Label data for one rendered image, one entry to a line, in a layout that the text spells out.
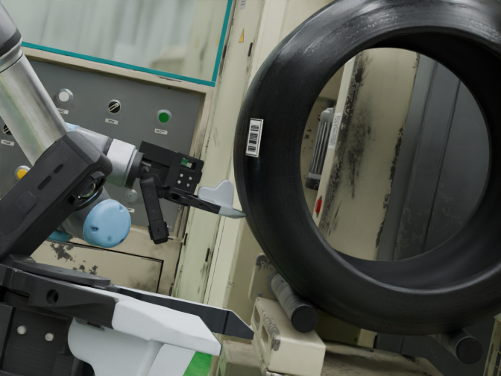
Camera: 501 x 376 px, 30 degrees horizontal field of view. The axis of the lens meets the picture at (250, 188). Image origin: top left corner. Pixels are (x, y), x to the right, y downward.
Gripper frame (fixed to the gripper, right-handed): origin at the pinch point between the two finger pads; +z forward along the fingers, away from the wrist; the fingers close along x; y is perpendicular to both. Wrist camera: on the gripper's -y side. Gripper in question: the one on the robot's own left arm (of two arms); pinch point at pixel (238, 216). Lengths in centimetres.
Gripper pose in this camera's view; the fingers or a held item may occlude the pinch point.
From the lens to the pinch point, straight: 161.3
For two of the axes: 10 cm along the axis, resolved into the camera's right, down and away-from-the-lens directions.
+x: -0.7, -0.6, 10.0
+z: 9.4, 3.2, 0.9
